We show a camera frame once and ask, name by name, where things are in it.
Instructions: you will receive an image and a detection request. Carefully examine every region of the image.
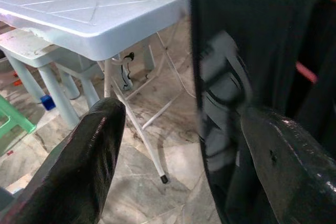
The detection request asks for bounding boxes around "black grey sports jacket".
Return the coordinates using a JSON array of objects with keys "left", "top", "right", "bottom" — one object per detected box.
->
[{"left": 189, "top": 0, "right": 336, "bottom": 224}]

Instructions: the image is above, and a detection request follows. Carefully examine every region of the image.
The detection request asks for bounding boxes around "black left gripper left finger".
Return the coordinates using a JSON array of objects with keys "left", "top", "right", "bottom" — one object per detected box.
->
[{"left": 0, "top": 97, "right": 127, "bottom": 224}]

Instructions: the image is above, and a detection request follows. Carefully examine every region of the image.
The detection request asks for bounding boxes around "light blue plastic child chair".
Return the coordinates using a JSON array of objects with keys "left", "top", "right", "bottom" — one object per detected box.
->
[{"left": 0, "top": 28, "right": 102, "bottom": 130}]

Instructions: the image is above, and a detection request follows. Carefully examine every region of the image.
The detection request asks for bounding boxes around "small blue box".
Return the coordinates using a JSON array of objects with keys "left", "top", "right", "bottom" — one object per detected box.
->
[{"left": 40, "top": 94, "right": 57, "bottom": 111}]

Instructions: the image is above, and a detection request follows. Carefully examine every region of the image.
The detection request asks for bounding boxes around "red plastic clothes hanger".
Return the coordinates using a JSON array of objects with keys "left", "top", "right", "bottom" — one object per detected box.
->
[{"left": 295, "top": 0, "right": 336, "bottom": 84}]

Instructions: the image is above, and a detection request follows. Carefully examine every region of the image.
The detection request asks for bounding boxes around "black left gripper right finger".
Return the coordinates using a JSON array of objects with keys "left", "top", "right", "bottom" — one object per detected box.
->
[{"left": 240, "top": 106, "right": 336, "bottom": 224}]

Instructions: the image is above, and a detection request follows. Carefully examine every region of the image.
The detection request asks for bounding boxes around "mint green plastic stool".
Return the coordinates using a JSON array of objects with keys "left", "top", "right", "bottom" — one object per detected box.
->
[{"left": 0, "top": 95, "right": 37, "bottom": 156}]

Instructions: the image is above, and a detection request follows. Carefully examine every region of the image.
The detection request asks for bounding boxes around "light blue plastic folding table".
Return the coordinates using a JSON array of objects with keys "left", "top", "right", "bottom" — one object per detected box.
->
[{"left": 0, "top": 0, "right": 196, "bottom": 184}]

